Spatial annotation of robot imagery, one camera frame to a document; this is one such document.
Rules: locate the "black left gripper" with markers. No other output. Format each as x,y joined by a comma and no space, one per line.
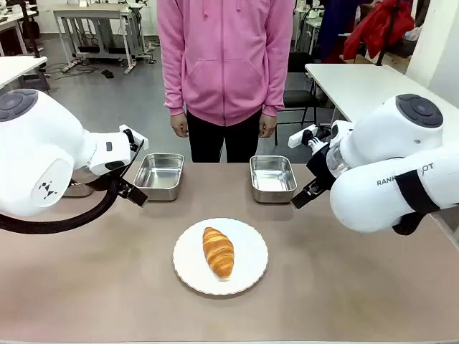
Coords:
122,186

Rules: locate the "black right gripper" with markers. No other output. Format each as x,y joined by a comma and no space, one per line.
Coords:
321,168

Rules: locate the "golden brown croissant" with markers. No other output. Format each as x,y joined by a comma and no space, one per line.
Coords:
218,252

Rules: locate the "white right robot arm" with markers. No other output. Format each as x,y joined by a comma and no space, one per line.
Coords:
387,143

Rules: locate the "person's right forearm pink sleeve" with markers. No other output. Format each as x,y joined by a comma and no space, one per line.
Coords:
174,86

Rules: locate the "person's left forearm pink sleeve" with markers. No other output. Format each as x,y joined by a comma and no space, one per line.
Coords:
274,89

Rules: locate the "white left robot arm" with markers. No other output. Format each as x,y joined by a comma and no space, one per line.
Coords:
36,150

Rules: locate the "stainless steel rectangular container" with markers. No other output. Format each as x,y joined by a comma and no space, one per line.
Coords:
80,190
159,175
272,177

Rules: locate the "person's left hand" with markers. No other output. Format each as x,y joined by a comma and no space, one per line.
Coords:
267,126

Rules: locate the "person's right hand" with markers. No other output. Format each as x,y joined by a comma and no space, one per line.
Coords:
180,125

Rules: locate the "white scalloped plate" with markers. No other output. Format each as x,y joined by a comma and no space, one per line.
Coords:
251,258

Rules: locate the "black folding chair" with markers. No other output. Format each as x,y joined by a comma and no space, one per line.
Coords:
297,96

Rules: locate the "large white table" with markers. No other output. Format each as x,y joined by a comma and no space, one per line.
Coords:
351,86

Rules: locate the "black floor power strip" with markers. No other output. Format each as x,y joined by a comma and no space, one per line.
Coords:
107,74

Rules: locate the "pink zip hoodie torso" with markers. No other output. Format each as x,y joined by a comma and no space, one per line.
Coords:
226,53

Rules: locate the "dark blue garment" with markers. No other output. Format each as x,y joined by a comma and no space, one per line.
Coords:
333,32

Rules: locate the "small white table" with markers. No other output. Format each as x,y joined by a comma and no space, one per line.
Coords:
18,70

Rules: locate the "dark storage basket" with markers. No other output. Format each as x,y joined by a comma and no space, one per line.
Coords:
407,46

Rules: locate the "red jacket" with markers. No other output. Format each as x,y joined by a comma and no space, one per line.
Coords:
380,28

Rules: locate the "black slanted pole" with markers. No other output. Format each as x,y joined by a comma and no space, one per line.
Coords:
389,32

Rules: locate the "grey metal workbench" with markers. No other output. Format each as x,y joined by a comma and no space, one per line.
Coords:
89,12

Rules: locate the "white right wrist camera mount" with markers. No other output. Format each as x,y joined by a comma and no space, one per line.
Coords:
297,138

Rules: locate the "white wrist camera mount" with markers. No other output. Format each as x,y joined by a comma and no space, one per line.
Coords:
297,138
129,136

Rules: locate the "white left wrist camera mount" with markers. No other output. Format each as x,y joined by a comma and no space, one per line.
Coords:
129,136

